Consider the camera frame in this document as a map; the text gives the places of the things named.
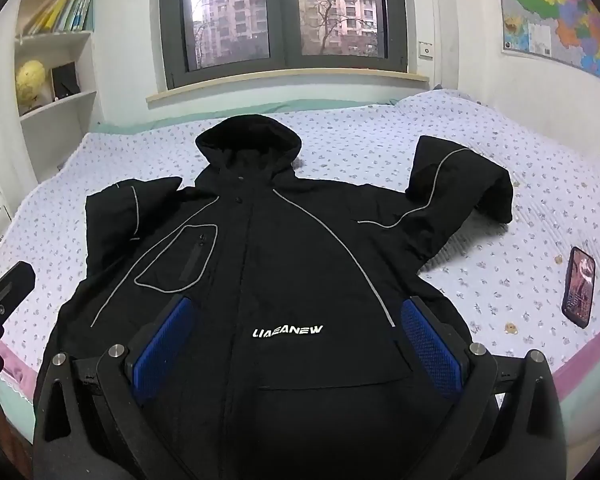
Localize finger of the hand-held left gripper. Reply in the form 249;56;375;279
0;261;37;328

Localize beige windowsill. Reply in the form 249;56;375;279
146;67;431;106

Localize pale green bed sheet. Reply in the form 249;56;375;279
0;96;600;466

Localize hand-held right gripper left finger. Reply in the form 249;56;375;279
32;295;197;480

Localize grey framed window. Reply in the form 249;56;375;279
159;0;411;93

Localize white bookshelf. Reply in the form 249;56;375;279
12;0;103;181

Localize small black box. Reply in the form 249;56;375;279
51;62;79;101

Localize yellow plush toy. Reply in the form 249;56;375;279
15;60;47;112

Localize floral bedspread with pink border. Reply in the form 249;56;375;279
0;89;600;411

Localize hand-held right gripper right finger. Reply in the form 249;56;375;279
400;295;568;480

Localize black smartphone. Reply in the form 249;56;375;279
561;246;597;329

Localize black hooded jacket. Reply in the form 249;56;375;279
32;115;513;480

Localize colourful wall map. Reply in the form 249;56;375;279
494;0;600;86

